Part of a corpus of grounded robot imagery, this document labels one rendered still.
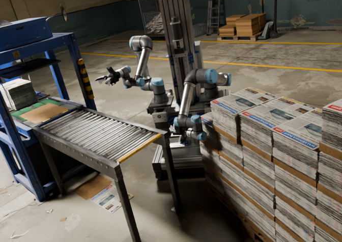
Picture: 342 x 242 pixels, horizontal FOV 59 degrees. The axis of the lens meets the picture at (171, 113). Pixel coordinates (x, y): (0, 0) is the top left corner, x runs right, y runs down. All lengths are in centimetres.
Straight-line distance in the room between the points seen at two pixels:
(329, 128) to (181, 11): 179
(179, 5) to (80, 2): 950
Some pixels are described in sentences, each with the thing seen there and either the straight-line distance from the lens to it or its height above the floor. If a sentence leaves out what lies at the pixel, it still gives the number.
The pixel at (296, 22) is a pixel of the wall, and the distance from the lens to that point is 899.
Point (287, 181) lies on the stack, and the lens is 185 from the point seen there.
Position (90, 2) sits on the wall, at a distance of 1240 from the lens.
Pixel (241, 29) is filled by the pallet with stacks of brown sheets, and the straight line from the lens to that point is 847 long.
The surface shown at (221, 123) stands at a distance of 213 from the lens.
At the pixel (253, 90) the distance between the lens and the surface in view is 226.
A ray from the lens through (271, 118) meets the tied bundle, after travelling 186.
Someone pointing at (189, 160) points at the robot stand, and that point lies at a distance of 303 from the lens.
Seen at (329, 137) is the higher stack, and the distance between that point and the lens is 150.
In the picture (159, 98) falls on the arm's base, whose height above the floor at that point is 88.
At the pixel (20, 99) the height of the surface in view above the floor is 90.
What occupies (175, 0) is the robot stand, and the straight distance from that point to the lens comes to 284.
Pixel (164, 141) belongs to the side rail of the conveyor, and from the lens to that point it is 240.
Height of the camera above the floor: 191
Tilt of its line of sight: 24 degrees down
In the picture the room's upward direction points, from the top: 11 degrees counter-clockwise
